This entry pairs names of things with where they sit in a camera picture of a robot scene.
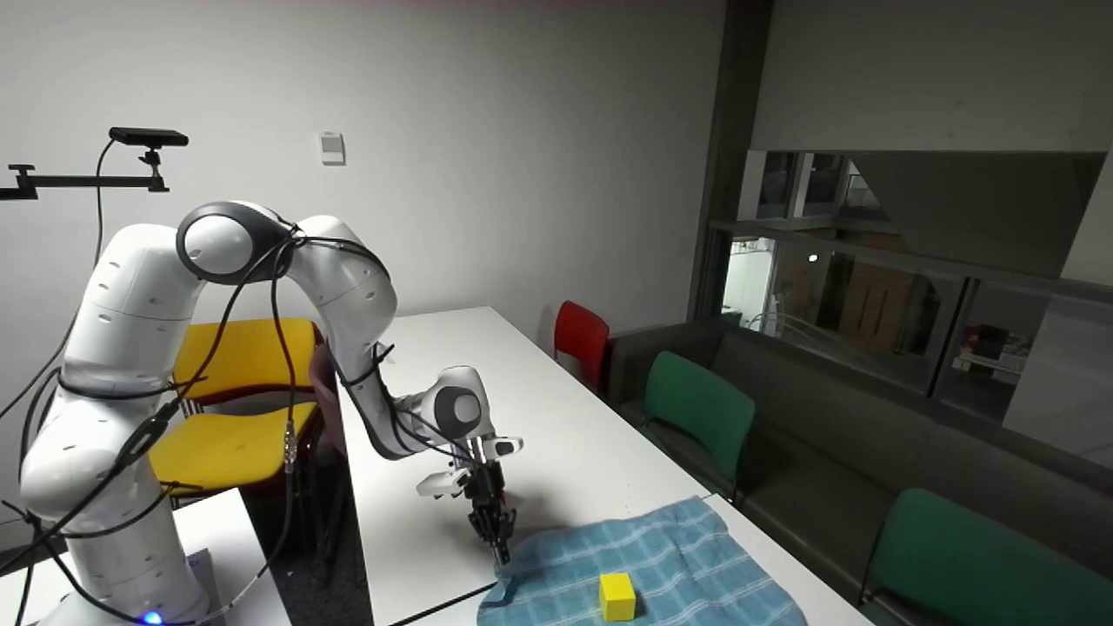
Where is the yellow block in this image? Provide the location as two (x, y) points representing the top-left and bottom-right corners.
(597, 569), (635, 620)

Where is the far green chair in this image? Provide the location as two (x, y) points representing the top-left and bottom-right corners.
(638, 352), (753, 493)

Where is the near green chair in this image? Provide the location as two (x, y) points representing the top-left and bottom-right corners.
(859, 488), (1113, 626)

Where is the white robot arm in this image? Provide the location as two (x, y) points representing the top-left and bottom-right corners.
(21, 203), (514, 626)

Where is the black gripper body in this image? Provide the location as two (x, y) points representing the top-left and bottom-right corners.
(461, 463), (506, 523)

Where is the red chair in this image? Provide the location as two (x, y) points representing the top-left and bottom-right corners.
(554, 298), (609, 393)

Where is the yellow chair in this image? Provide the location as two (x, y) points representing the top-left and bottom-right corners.
(148, 318), (317, 493)

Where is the blue checkered towel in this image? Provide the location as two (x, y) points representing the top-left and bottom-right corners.
(476, 499), (805, 626)

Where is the black camera on boom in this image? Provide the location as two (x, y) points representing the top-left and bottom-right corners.
(0, 124), (188, 203)

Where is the white wall switch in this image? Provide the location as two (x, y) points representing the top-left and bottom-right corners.
(319, 132), (347, 168)

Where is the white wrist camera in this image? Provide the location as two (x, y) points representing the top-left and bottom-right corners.
(492, 436), (523, 460)

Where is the green chair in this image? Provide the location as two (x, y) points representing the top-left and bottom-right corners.
(638, 352), (753, 493)
(859, 488), (1113, 626)

